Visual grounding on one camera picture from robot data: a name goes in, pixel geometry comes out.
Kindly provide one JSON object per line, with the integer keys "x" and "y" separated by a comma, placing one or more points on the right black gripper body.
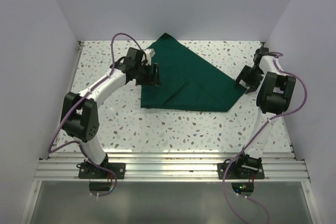
{"x": 254, "y": 76}

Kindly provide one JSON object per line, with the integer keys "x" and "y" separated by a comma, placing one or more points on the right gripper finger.
{"x": 243, "y": 76}
{"x": 251, "y": 89}

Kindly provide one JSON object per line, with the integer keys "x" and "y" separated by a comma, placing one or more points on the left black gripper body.
{"x": 143, "y": 76}

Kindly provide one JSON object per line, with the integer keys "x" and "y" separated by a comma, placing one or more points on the green surgical cloth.
{"x": 188, "y": 82}

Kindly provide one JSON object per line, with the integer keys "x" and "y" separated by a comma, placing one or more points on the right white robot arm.
{"x": 274, "y": 92}

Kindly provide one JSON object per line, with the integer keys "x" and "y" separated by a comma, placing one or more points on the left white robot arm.
{"x": 80, "y": 118}

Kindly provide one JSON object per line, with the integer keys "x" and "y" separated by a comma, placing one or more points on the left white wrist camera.
{"x": 149, "y": 53}

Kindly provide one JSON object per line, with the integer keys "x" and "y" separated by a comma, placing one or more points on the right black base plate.
{"x": 236, "y": 172}

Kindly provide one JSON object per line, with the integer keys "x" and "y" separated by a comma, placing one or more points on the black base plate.
{"x": 89, "y": 171}
{"x": 236, "y": 172}

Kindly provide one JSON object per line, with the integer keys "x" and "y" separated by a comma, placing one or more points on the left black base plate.
{"x": 89, "y": 171}

